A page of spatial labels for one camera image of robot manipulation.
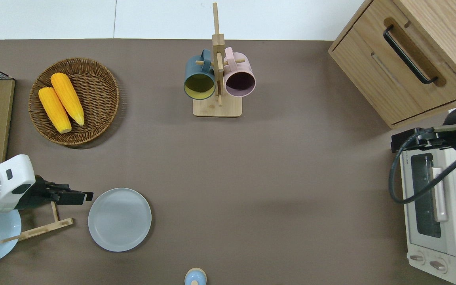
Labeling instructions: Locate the brown wicker basket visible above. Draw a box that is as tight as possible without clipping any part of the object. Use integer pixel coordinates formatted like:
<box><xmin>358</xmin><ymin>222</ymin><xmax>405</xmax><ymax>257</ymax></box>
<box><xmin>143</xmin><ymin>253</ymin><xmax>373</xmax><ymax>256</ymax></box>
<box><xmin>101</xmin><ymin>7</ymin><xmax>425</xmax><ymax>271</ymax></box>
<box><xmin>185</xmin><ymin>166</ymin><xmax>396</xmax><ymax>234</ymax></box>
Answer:
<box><xmin>28</xmin><ymin>58</ymin><xmax>120</xmax><ymax>146</ymax></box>

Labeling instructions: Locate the wooden plate rack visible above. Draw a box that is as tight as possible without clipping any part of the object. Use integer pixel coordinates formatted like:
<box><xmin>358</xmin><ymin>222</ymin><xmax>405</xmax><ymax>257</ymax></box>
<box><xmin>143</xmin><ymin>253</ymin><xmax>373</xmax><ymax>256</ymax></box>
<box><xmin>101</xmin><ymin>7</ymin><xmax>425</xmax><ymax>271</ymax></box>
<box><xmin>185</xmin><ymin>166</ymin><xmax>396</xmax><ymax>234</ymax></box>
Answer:
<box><xmin>0</xmin><ymin>201</ymin><xmax>74</xmax><ymax>243</ymax></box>

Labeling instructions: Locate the blue call bell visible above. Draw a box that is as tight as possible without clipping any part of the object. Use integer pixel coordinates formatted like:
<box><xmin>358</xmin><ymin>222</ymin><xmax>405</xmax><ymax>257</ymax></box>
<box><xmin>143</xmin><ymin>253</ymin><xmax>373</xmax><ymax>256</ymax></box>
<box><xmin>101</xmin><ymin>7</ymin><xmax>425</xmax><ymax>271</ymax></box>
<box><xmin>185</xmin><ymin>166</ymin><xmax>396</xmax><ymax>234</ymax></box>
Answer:
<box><xmin>184</xmin><ymin>268</ymin><xmax>207</xmax><ymax>285</ymax></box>

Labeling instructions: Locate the black drawer handle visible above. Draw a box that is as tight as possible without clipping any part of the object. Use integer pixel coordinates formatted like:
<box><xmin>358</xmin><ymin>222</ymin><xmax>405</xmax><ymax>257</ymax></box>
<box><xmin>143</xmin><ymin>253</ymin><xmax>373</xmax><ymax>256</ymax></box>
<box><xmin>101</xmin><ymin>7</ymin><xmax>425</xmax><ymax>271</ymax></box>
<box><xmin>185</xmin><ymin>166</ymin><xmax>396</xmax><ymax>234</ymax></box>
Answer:
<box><xmin>383</xmin><ymin>25</ymin><xmax>438</xmax><ymax>85</ymax></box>

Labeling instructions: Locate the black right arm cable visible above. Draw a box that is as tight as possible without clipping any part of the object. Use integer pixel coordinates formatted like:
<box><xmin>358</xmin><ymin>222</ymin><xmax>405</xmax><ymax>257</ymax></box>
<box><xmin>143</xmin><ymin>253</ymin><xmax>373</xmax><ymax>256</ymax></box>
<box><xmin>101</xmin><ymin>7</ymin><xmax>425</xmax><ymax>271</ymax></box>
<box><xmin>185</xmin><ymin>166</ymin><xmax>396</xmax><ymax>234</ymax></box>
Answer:
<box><xmin>388</xmin><ymin>125</ymin><xmax>456</xmax><ymax>220</ymax></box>

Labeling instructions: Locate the wooden drawer cabinet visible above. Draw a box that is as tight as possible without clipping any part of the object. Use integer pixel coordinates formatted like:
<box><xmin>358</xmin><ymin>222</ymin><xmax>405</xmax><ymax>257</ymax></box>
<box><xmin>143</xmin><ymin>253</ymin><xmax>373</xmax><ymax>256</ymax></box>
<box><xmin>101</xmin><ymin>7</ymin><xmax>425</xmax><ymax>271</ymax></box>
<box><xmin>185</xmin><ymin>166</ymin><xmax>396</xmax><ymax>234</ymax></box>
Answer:
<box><xmin>328</xmin><ymin>0</ymin><xmax>456</xmax><ymax>129</ymax></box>

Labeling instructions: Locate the wooden mug tree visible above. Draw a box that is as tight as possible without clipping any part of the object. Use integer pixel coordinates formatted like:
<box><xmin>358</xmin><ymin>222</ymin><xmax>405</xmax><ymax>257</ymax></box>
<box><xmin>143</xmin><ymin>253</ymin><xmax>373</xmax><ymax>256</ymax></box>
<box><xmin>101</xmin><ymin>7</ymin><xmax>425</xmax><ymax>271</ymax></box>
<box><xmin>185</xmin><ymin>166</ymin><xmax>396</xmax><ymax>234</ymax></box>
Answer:
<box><xmin>193</xmin><ymin>2</ymin><xmax>247</xmax><ymax>118</ymax></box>

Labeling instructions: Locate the dark teal mug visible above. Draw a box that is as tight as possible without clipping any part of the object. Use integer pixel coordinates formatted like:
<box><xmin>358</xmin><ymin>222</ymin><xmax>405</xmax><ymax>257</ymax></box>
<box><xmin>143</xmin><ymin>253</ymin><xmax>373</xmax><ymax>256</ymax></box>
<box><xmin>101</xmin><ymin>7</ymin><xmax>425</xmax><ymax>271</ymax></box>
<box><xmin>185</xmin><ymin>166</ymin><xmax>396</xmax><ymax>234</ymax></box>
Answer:
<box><xmin>184</xmin><ymin>49</ymin><xmax>216</xmax><ymax>100</ymax></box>

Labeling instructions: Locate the gray plate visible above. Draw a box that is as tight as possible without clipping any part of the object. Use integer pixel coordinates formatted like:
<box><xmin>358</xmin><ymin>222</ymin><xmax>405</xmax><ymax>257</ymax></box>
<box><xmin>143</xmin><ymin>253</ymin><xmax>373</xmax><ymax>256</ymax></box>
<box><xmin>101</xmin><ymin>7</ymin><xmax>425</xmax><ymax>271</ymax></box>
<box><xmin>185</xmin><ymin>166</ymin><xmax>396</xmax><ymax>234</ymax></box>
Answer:
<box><xmin>88</xmin><ymin>188</ymin><xmax>152</xmax><ymax>252</ymax></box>

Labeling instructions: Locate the pink mug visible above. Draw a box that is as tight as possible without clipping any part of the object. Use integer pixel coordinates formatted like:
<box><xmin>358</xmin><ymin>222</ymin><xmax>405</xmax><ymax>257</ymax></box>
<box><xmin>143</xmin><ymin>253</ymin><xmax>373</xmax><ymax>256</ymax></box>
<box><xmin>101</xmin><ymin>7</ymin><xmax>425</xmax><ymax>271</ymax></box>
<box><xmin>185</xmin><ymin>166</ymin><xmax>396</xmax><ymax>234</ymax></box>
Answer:
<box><xmin>223</xmin><ymin>47</ymin><xmax>257</xmax><ymax>98</ymax></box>

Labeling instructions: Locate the yellow corn cob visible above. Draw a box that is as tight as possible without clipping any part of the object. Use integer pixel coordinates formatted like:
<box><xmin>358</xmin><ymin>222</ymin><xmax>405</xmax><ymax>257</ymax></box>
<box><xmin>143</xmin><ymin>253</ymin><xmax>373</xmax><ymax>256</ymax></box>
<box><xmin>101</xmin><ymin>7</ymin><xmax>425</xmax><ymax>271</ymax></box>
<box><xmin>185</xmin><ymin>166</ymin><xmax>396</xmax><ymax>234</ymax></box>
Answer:
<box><xmin>50</xmin><ymin>72</ymin><xmax>85</xmax><ymax>126</ymax></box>
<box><xmin>38</xmin><ymin>87</ymin><xmax>72</xmax><ymax>134</ymax></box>

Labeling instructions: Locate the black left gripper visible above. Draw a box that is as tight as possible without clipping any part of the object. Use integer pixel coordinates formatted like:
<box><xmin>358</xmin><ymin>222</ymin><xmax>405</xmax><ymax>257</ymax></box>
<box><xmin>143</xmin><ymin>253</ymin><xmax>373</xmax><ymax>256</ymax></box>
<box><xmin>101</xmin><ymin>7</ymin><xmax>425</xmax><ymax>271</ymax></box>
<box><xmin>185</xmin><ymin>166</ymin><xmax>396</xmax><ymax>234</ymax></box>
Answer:
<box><xmin>16</xmin><ymin>176</ymin><xmax>94</xmax><ymax>211</ymax></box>

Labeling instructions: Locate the brown table mat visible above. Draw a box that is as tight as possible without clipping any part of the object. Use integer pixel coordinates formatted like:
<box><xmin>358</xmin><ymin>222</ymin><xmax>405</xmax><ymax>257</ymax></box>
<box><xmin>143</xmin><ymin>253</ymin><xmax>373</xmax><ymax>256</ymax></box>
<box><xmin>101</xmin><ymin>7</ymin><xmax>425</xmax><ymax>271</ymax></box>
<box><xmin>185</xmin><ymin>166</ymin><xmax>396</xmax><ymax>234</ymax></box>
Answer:
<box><xmin>0</xmin><ymin>38</ymin><xmax>456</xmax><ymax>285</ymax></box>

